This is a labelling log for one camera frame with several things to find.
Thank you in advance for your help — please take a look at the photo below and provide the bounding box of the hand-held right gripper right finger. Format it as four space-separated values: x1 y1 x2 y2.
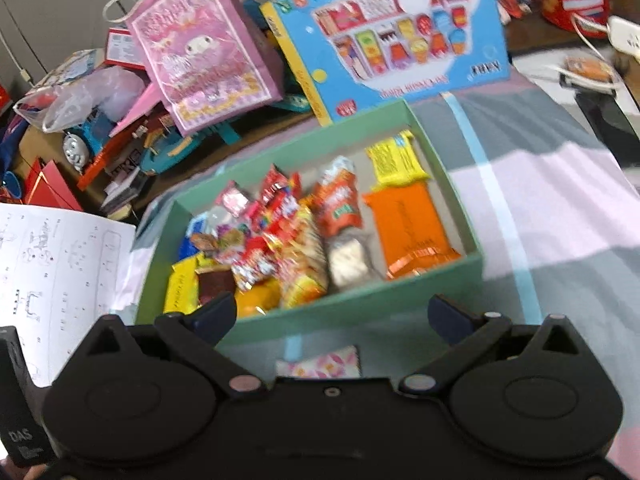
400 295 596 394

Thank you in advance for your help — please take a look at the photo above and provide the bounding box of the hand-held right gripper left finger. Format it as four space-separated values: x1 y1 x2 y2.
65 292 262 397

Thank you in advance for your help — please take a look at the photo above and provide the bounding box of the green cardboard box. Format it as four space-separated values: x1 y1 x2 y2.
134 99 485 346

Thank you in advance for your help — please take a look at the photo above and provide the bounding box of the pink white candy packet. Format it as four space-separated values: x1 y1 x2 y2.
275 344 362 380

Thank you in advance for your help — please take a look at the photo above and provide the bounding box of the orange white snack packet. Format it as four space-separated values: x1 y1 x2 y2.
314 156 362 235

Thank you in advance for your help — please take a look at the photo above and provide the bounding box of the yellow snack packet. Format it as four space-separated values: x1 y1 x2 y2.
366 131 432 186

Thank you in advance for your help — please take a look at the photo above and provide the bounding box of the pile of assorted snack packets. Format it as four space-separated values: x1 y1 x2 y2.
165 162 331 318

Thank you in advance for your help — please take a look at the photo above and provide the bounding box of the large orange snack packet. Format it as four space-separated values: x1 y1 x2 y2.
362 180 463 281

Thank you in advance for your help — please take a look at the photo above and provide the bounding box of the white clear snack packet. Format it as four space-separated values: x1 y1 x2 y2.
326 234 373 288

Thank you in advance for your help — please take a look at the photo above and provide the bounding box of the white instruction sheet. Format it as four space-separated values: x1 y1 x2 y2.
0 204 137 388

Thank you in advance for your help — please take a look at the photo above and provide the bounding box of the teal toy track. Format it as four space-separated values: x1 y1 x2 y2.
140 92 313 176

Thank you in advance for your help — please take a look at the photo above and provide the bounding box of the red paper envelope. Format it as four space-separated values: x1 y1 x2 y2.
24 159 85 212

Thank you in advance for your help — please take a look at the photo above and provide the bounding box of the blue toy train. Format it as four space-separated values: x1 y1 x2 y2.
62 107 118 168

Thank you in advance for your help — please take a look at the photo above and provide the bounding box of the pink cardboard sheet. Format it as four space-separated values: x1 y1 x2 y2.
112 82 168 136

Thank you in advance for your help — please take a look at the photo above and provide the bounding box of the blue cup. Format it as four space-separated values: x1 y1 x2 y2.
0 171 25 202

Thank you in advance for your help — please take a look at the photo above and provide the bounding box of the black flat device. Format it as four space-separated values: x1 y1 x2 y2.
575 87 640 171

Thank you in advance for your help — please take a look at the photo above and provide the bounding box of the clear plastic bag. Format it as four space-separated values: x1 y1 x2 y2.
14 66 147 133

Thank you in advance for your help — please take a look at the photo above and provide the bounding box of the pink gift bag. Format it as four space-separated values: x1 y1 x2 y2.
102 0 286 137

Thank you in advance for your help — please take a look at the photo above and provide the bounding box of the orange round object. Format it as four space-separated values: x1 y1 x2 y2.
564 56 615 83

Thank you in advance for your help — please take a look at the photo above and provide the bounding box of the red box blue label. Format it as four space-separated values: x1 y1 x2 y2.
106 27 146 68

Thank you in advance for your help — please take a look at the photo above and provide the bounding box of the blue toy box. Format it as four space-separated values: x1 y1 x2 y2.
260 0 512 127

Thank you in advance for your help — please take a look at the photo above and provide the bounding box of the white power strip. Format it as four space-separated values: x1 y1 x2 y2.
606 16 640 57

